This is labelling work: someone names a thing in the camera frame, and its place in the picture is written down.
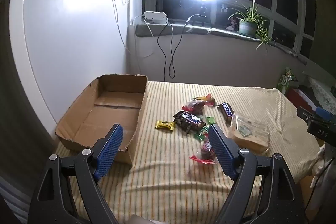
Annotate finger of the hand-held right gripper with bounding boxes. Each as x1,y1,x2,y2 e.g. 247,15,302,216
297,106,316,123
315,107,334,122

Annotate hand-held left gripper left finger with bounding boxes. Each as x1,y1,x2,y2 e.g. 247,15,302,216
28,123,124,224

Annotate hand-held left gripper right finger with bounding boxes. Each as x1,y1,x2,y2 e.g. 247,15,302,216
209,123,306,224

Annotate red clear brown snack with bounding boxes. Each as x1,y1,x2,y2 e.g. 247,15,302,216
189,140,219,164
182,101,206,114

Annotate clear bag of bread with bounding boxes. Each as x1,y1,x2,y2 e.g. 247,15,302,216
227,115,271,154

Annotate brown cardboard box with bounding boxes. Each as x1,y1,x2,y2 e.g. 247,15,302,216
55,74,149,165

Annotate black patterned candy packet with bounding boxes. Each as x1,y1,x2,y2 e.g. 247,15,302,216
173,111,195,134

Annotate red box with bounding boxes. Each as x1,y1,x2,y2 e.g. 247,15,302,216
286,88,315,109

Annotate white lace cloth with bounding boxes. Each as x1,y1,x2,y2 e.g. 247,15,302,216
307,77,336,109

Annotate green printed package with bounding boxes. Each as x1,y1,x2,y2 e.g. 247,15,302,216
277,67,297,93

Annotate yellow red wrapped candy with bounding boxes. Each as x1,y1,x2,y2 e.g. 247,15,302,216
193,93,218,107

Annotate striped beige cloth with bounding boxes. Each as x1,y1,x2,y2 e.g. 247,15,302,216
54,80,322,224

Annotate potted spider plant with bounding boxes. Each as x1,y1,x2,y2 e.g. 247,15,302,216
227,0,276,54

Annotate white power box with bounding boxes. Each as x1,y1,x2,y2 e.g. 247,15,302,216
143,11,168,24

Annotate black tripod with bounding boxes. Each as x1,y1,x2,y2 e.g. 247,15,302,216
189,1,213,28

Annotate black cable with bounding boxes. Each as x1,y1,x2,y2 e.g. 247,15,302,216
157,22,175,81
169,21,191,79

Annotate white cable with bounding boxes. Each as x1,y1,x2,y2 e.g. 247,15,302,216
109,0,153,58

